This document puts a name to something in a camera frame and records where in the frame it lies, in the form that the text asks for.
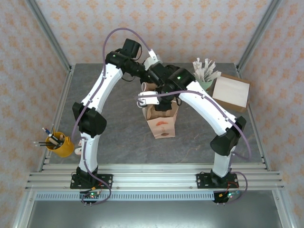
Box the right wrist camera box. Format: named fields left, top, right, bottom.
left=137, top=91, right=160, bottom=107

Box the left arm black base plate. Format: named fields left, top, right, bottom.
left=69, top=174, right=114, bottom=190

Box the paper wrapped stirrer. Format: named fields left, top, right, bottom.
left=206, top=70, right=222, bottom=83
left=192, top=57, right=202, bottom=72
left=204, top=58, right=216, bottom=74
left=194, top=68, right=207, bottom=83

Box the brown pulp cup carrier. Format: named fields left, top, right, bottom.
left=146, top=104, right=179, bottom=121

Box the white napkin stack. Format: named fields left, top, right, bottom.
left=212, top=76, right=250, bottom=106

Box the yellow pen cup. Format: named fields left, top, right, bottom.
left=45, top=132, right=75, bottom=158

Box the pale green holder cup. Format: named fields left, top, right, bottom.
left=197, top=78, right=214, bottom=94

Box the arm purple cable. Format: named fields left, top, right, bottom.
left=134, top=89, right=252, bottom=205
left=71, top=28, right=155, bottom=205

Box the printed paper takeout bag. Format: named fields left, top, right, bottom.
left=141, top=82, right=180, bottom=140

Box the aluminium frame post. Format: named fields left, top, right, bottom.
left=25, top=0, right=73, bottom=73
left=236, top=0, right=283, bottom=72

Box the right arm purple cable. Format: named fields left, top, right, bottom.
left=134, top=89, right=252, bottom=205

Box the blue capped pen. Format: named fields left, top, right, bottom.
left=42, top=127, right=59, bottom=143

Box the aluminium table side rail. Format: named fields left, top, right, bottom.
left=38, top=66, right=75, bottom=171
left=235, top=64, right=271, bottom=171

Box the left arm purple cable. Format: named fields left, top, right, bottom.
left=71, top=28, right=155, bottom=205

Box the brown cardboard napkin box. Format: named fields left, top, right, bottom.
left=209, top=73, right=251, bottom=114

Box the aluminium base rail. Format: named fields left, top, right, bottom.
left=25, top=163, right=285, bottom=190

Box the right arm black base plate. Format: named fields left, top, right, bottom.
left=196, top=173, right=238, bottom=190

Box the slotted grey cable duct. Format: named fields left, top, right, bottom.
left=35, top=192, right=216, bottom=202

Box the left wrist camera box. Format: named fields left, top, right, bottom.
left=142, top=48, right=163, bottom=71

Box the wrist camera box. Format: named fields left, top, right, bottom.
left=142, top=48, right=163, bottom=71
left=137, top=91, right=160, bottom=107

